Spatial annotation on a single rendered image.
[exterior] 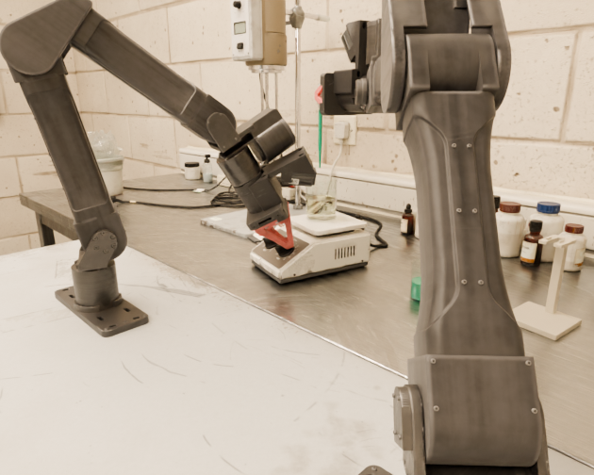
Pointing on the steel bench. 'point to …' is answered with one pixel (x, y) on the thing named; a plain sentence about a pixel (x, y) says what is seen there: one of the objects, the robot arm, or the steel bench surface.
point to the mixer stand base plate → (231, 221)
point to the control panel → (276, 252)
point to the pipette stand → (560, 325)
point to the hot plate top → (328, 224)
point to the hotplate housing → (321, 255)
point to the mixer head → (259, 35)
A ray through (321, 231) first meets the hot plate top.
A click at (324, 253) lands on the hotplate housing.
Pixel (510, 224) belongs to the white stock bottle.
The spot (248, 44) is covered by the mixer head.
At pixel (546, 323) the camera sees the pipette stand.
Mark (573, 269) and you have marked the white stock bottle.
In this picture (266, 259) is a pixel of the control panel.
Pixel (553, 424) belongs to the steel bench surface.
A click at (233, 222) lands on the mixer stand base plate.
